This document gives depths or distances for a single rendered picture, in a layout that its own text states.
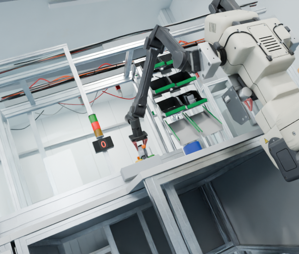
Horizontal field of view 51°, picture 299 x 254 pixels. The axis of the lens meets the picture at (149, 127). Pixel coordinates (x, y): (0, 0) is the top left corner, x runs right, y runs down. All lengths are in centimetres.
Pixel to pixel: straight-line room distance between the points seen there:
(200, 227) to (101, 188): 196
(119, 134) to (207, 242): 805
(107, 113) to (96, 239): 806
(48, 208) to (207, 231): 214
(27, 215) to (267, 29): 135
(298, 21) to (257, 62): 403
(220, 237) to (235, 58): 245
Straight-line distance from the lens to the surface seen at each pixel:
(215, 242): 348
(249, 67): 135
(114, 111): 1139
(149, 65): 175
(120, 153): 1086
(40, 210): 164
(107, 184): 163
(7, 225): 168
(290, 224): 229
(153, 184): 128
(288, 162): 116
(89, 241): 364
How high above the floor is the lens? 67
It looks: 15 degrees up
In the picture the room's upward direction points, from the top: 24 degrees counter-clockwise
